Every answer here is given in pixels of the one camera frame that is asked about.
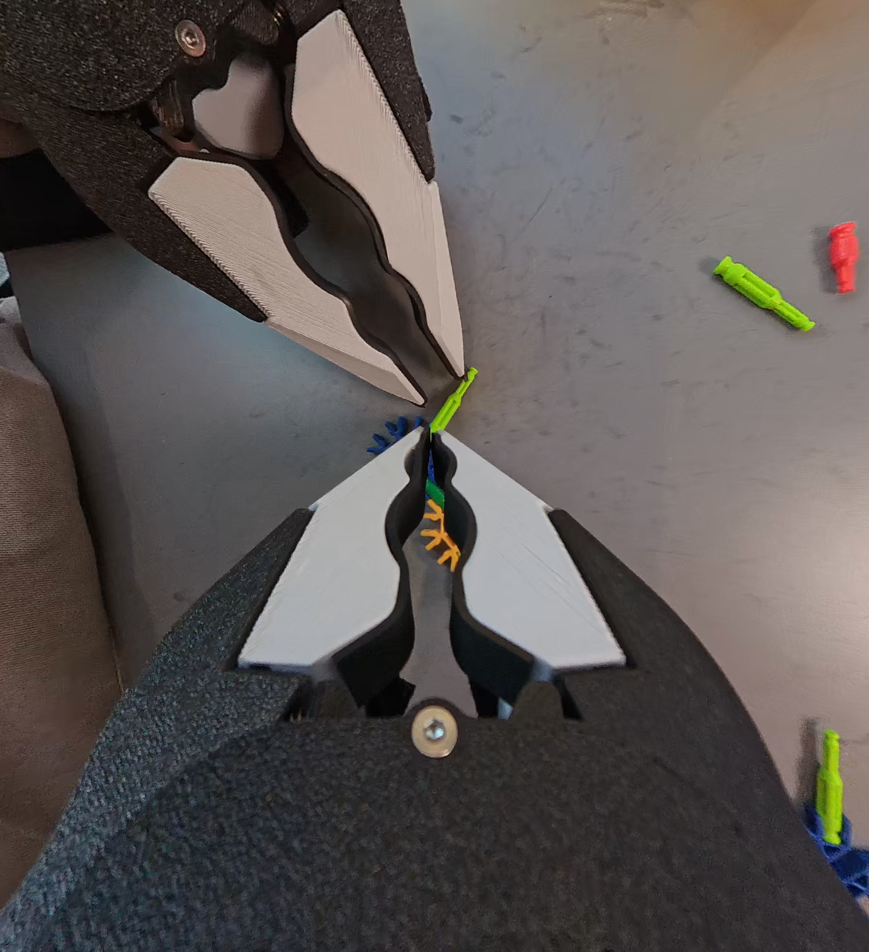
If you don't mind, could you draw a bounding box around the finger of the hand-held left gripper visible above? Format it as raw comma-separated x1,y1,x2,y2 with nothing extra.
148,156,428,408
284,9,466,380

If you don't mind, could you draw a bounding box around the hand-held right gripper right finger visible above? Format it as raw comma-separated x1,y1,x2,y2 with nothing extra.
434,431,627,679

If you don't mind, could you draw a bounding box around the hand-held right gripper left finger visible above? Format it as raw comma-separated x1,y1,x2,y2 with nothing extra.
238,427,433,678

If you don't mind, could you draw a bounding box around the yellow toy connector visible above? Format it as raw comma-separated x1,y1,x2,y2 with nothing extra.
419,500,463,572

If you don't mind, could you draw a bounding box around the blue toy connector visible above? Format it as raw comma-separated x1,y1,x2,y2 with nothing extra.
366,416,435,484

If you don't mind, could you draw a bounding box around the light green toy rod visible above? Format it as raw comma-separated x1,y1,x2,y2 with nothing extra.
429,366,480,434
713,256,816,332

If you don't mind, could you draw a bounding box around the red short toy rod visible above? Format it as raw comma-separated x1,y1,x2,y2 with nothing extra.
827,222,859,295

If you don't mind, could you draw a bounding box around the grey desk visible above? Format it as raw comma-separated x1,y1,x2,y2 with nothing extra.
3,0,869,931

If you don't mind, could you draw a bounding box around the person's beige sweater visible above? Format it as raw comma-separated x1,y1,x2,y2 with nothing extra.
0,297,123,946

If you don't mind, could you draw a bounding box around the assembled toy model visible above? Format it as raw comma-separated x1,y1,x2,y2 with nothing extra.
802,729,869,917

